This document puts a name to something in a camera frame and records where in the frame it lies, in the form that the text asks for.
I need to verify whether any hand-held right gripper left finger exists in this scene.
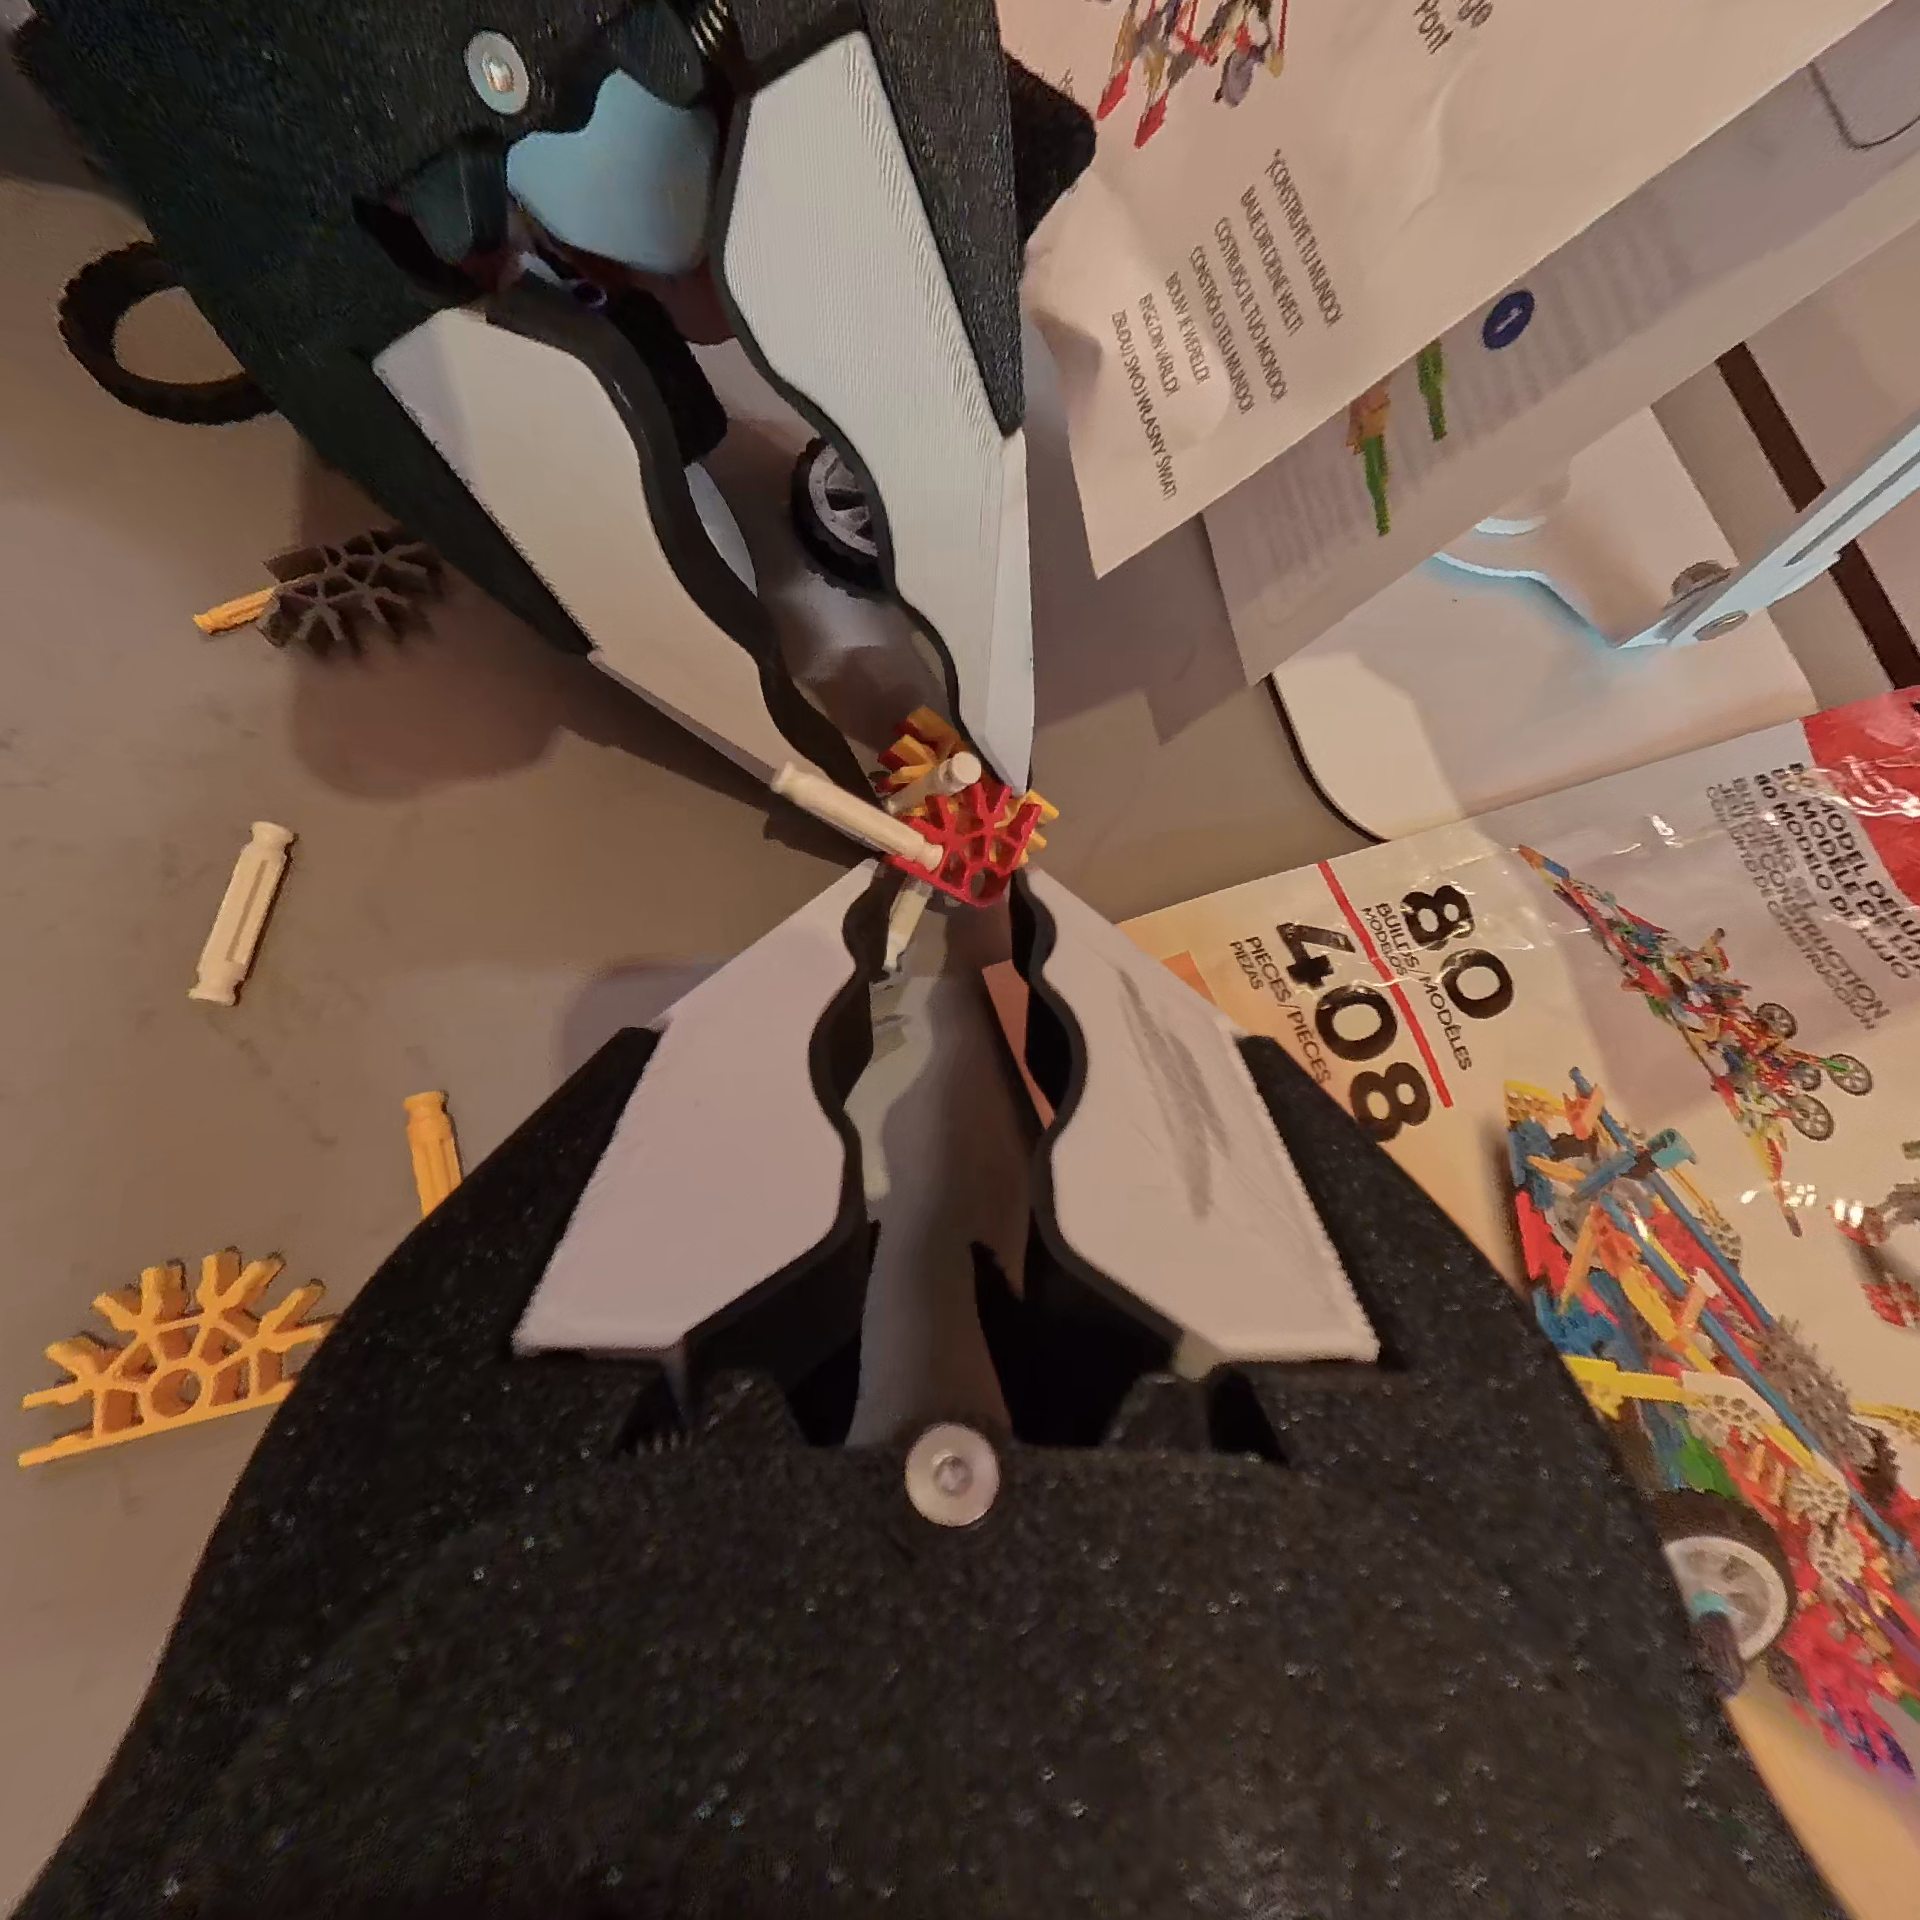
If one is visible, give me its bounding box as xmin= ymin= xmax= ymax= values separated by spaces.
xmin=511 ymin=871 xmax=886 ymax=1368

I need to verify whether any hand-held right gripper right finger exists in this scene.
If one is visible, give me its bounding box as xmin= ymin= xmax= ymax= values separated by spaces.
xmin=1007 ymin=871 xmax=1382 ymax=1375

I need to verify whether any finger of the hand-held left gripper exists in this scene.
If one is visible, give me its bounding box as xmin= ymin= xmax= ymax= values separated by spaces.
xmin=720 ymin=31 xmax=1038 ymax=794
xmin=372 ymin=306 xmax=888 ymax=859

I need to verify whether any red and yellow connector cluster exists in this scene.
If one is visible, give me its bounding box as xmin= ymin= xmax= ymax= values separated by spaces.
xmin=871 ymin=709 xmax=1063 ymax=842

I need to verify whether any grey toy wheel with tyre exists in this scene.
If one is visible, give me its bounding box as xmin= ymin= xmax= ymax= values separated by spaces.
xmin=788 ymin=434 xmax=888 ymax=586

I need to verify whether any grey connector with yellow rod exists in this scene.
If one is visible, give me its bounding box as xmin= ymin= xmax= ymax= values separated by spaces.
xmin=259 ymin=529 xmax=447 ymax=656

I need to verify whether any black rubber tyre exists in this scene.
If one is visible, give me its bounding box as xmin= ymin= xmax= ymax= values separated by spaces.
xmin=56 ymin=244 xmax=270 ymax=426

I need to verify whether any long yellow toy rod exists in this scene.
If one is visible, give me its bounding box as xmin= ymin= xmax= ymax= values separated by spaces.
xmin=402 ymin=1091 xmax=464 ymax=1220

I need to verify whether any instruction sheet with model pictures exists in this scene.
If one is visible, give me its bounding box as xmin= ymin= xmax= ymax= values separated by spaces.
xmin=1027 ymin=0 xmax=1920 ymax=578

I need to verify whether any colourful construction toy bag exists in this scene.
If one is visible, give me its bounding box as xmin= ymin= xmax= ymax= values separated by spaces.
xmin=1117 ymin=682 xmax=1920 ymax=1920

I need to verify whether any short white toy rod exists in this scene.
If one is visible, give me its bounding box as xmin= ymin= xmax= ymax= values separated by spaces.
xmin=189 ymin=820 xmax=296 ymax=1004

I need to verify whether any yellow half-round connector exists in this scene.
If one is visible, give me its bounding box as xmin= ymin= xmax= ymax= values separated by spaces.
xmin=19 ymin=1253 xmax=336 ymax=1471

